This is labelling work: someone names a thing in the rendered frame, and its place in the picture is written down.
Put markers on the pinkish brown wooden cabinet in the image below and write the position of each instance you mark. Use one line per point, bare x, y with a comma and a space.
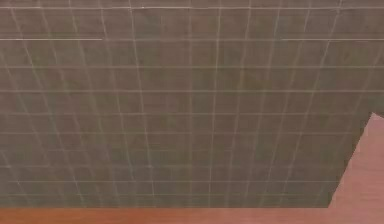
363, 173

